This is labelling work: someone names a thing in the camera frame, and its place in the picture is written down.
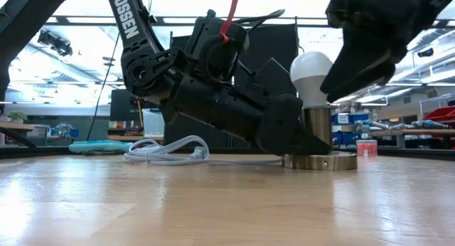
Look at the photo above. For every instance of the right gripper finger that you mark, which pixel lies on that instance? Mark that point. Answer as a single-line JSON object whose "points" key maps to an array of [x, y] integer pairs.
{"points": [[373, 77], [352, 57]]}

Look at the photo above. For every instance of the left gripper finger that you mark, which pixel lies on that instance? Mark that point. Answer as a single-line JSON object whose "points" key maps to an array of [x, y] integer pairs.
{"points": [[284, 128]]}

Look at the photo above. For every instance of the white lightbulb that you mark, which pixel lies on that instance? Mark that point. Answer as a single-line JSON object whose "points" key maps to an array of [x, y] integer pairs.
{"points": [[309, 79]]}

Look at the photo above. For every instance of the brushed metal lamp socket base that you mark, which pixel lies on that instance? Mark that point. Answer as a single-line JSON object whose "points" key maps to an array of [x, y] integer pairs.
{"points": [[320, 160]]}

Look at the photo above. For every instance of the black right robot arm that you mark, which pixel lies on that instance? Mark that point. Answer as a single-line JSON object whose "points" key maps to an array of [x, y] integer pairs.
{"points": [[440, 4]]}

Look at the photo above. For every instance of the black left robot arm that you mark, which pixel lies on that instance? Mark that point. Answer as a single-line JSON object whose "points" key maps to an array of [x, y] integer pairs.
{"points": [[138, 54]]}

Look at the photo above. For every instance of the blue storage bin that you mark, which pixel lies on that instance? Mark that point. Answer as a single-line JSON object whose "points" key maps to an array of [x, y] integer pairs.
{"points": [[359, 118], [346, 138], [334, 118]]}

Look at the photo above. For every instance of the black metal pole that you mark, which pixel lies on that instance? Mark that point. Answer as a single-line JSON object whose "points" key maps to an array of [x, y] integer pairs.
{"points": [[298, 36]]}

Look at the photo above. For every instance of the translucent plastic bin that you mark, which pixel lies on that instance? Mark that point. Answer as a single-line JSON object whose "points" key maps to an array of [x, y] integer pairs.
{"points": [[154, 123]]}

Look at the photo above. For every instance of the small pink container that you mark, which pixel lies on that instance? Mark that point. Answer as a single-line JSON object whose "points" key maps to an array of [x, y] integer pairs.
{"points": [[367, 148]]}

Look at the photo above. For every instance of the long wooden workbench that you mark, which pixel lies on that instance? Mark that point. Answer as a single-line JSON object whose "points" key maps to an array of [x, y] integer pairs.
{"points": [[426, 132]]}

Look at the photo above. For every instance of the red storage bin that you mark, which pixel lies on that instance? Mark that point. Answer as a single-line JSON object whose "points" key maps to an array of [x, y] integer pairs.
{"points": [[442, 114]]}

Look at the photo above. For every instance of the red zip tie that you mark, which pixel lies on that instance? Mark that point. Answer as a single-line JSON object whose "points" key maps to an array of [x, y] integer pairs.
{"points": [[227, 18]]}

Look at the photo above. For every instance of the black monitor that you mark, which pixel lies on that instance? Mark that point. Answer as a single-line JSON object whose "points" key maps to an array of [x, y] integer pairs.
{"points": [[119, 107]]}

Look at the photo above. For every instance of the small blue box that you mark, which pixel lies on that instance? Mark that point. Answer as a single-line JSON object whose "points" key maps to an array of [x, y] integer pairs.
{"points": [[74, 133]]}

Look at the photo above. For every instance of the small green potted plant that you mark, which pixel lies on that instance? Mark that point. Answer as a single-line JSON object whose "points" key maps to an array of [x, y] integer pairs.
{"points": [[16, 116]]}

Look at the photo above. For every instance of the wooden workbench with black legs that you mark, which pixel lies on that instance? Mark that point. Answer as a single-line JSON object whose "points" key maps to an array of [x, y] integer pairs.
{"points": [[14, 126]]}

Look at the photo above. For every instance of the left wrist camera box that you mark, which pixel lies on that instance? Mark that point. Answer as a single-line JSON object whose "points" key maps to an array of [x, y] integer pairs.
{"points": [[275, 77]]}

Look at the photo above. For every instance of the small black camera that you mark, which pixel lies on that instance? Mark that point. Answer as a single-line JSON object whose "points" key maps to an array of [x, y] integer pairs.
{"points": [[425, 52]]}

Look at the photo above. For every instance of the black camera rig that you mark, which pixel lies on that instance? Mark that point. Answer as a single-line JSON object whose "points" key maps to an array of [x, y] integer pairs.
{"points": [[57, 43]]}

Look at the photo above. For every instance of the black aluminium frame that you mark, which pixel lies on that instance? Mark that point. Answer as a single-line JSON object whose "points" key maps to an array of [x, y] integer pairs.
{"points": [[53, 151]]}

